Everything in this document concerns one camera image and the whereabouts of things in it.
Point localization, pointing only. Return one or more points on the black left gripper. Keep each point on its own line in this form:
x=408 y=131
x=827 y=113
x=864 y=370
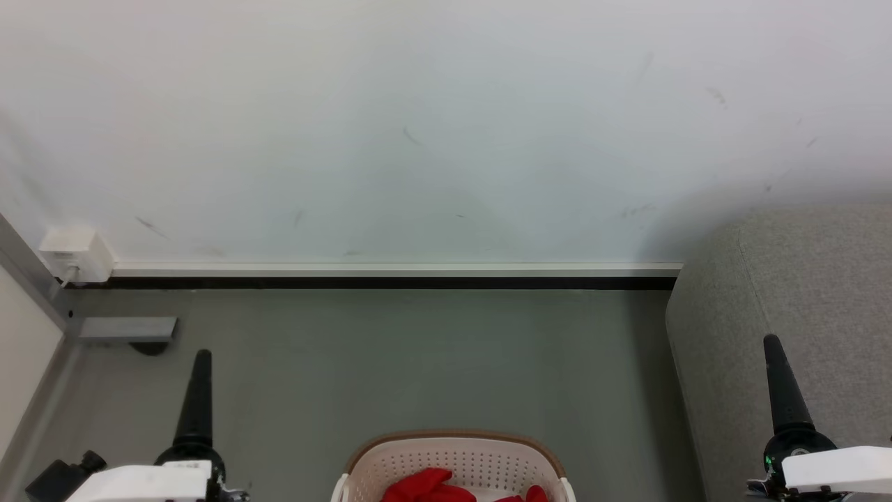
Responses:
x=201 y=455

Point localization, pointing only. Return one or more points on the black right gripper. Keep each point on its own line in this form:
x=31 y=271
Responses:
x=794 y=440

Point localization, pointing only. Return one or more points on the red clothing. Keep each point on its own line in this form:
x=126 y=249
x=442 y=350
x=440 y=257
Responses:
x=425 y=487

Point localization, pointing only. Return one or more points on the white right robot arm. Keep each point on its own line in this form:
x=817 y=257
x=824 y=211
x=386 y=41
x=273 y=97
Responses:
x=843 y=467

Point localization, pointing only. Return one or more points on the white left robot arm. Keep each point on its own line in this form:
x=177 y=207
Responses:
x=139 y=483

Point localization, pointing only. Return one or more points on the white perforated laundry basket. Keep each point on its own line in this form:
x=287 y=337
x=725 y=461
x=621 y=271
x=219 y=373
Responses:
x=474 y=460

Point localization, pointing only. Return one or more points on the grey fabric sofa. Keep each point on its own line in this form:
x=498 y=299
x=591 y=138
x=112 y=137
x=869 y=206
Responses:
x=801 y=293

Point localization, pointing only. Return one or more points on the white and black baseboard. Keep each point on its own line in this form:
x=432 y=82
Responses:
x=390 y=269

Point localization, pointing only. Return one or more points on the dark round frame foot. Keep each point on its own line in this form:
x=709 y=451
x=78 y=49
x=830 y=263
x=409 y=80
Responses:
x=150 y=347

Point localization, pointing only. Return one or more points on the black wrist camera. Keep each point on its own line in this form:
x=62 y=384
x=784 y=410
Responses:
x=59 y=480

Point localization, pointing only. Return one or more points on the white wall socket box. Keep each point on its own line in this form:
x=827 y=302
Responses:
x=80 y=251

